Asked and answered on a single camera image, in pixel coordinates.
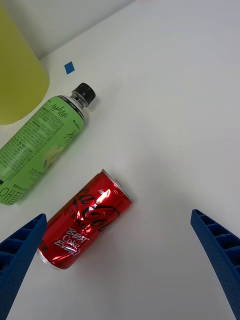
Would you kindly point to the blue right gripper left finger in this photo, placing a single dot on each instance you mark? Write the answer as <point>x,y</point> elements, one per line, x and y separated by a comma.
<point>17,255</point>

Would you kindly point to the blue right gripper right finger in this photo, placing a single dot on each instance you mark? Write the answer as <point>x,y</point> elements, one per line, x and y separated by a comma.
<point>222,247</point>

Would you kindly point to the red drink can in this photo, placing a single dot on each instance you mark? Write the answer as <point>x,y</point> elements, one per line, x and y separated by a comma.
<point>82,220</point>

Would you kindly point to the green label plastic bottle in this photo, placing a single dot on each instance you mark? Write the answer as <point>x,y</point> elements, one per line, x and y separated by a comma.
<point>42,140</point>

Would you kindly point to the yellow-green plastic bin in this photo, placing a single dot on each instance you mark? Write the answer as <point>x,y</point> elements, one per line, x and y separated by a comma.
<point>17,82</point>

